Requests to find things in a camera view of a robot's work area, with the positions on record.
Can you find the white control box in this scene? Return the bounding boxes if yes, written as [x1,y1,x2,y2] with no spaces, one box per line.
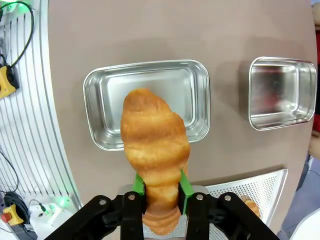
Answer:
[27,198,66,227]

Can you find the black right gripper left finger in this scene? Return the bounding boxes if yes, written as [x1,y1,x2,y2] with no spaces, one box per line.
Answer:
[45,173,147,240]

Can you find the golden brown croissant bread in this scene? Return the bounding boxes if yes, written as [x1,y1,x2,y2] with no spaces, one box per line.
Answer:
[120,87,191,236]

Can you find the yellow red-button emergency stop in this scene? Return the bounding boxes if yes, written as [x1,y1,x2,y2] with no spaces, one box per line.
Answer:
[1,203,25,226]

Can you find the black cable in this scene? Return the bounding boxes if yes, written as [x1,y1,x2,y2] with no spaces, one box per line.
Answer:
[0,1,35,70]

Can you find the yellow emergency stop box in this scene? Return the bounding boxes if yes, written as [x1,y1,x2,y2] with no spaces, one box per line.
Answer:
[0,64,21,100]

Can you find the perforated metal tray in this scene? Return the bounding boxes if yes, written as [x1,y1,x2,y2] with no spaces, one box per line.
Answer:
[117,168,289,239]

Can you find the small steel airtight container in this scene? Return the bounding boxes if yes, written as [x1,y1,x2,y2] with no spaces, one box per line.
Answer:
[247,56,318,131]

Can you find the large steel airtight container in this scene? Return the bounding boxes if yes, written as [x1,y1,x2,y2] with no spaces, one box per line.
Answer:
[82,59,211,151]

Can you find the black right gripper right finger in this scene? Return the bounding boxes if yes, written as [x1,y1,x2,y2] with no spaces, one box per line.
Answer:
[177,169,280,240]

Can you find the grooved aluminium table frame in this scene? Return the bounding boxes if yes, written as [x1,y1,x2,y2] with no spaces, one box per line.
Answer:
[0,0,83,211]

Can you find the small golden bread roll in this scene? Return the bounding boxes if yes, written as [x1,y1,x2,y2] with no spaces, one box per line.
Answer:
[241,197,261,218]

